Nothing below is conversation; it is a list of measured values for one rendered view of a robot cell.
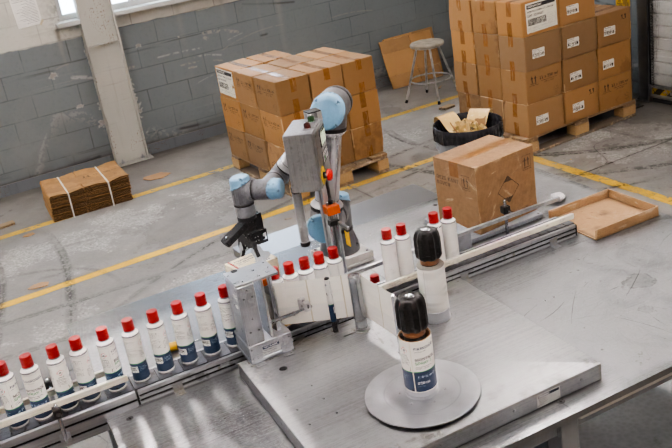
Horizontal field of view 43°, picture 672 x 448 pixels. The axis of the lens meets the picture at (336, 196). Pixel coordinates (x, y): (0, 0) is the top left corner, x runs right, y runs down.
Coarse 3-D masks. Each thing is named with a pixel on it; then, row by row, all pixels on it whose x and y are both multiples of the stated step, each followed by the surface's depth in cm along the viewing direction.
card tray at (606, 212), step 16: (608, 192) 337; (560, 208) 328; (576, 208) 331; (592, 208) 330; (608, 208) 328; (624, 208) 325; (640, 208) 323; (656, 208) 314; (576, 224) 319; (592, 224) 317; (608, 224) 314; (624, 224) 309
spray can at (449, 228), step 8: (448, 208) 287; (448, 216) 287; (448, 224) 287; (448, 232) 288; (456, 232) 289; (448, 240) 289; (456, 240) 290; (448, 248) 290; (456, 248) 291; (448, 256) 292; (456, 264) 292
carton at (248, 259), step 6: (240, 258) 319; (246, 258) 318; (252, 258) 318; (270, 258) 315; (276, 258) 315; (228, 264) 316; (234, 264) 315; (240, 264) 314; (246, 264) 313; (270, 264) 314; (276, 264) 316; (228, 270) 315
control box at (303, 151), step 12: (300, 120) 272; (288, 132) 261; (300, 132) 259; (312, 132) 258; (288, 144) 259; (300, 144) 259; (312, 144) 258; (324, 144) 271; (288, 156) 261; (300, 156) 260; (312, 156) 260; (288, 168) 262; (300, 168) 262; (312, 168) 261; (324, 168) 268; (300, 180) 263; (312, 180) 263; (324, 180) 266; (300, 192) 265
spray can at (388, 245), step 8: (384, 232) 278; (384, 240) 279; (392, 240) 279; (384, 248) 279; (392, 248) 279; (384, 256) 281; (392, 256) 280; (384, 264) 282; (392, 264) 281; (384, 272) 284; (392, 272) 282
